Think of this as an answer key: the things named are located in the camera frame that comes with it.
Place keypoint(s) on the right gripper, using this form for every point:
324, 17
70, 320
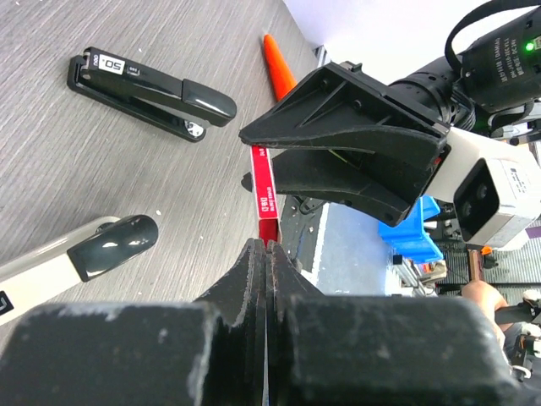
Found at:
333, 101

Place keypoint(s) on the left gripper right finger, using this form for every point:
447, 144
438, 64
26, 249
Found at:
351, 350

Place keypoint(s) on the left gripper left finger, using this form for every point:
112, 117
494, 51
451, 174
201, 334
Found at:
207, 352

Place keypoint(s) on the red white staple box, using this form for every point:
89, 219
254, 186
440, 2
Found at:
264, 190

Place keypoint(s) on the orange toy carrot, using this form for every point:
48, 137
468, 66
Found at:
281, 77

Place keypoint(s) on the blue plastic block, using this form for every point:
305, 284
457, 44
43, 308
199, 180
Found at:
409, 238

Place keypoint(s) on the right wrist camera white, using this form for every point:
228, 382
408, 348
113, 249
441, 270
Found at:
493, 186

